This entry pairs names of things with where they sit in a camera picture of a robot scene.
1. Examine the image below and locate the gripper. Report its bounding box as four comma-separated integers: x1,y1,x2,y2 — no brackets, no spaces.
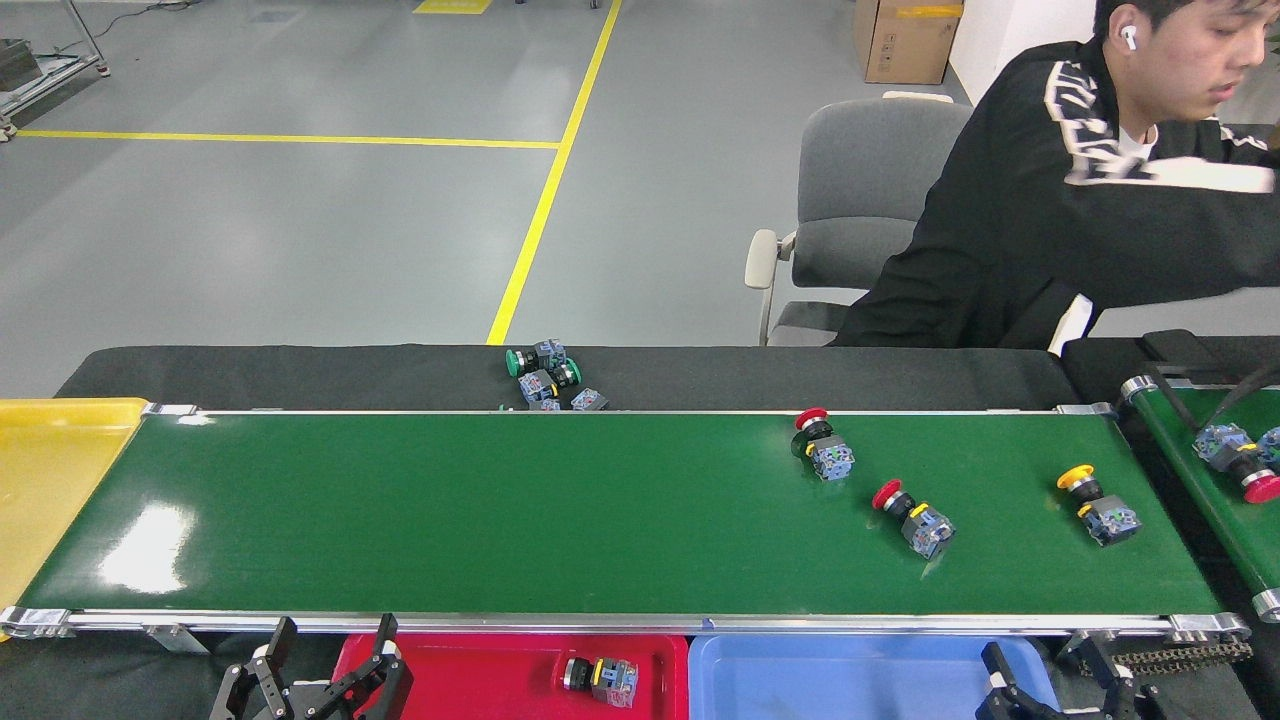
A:
210,612,414,720

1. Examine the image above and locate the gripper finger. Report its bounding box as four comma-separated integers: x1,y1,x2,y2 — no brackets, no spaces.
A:
978,640,1066,720
1090,640,1161,720

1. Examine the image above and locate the yellow push button switch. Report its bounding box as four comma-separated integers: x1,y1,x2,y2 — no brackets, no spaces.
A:
1056,463,1143,548

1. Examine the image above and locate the red plastic tray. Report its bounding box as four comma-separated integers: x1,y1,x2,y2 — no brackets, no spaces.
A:
332,632,691,720

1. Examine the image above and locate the blue plastic tray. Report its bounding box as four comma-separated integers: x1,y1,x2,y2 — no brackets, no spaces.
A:
688,635,1061,720

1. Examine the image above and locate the short green conveyor belt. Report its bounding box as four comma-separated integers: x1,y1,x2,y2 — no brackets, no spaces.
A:
1120,375,1280,623

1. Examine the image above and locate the yellow plastic tray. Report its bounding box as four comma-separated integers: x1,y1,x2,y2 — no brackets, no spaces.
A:
0,397,151,641

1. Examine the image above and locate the black table cloth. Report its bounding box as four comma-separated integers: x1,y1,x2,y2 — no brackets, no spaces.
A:
55,345,1081,413
1060,335,1280,411

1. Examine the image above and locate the black flat box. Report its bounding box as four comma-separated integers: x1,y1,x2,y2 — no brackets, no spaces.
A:
1143,330,1223,371

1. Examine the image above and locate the person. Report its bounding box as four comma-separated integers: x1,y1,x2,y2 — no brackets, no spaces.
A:
830,0,1280,349

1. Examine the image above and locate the grey chair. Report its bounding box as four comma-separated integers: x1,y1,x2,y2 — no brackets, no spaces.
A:
745,92,976,348

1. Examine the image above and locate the metal cart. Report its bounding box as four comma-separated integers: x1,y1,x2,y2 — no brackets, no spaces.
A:
0,0,111,141

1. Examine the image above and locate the cardboard box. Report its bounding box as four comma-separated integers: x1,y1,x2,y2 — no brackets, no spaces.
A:
853,0,966,86

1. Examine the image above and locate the dark grey metal box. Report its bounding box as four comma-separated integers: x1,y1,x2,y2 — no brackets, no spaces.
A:
0,38,43,91

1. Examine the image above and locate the conveyor drive chain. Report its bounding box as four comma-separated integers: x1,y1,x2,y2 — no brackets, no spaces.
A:
1060,640,1256,681

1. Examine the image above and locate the black cable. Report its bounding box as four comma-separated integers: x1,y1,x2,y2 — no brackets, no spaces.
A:
1140,358,1280,436

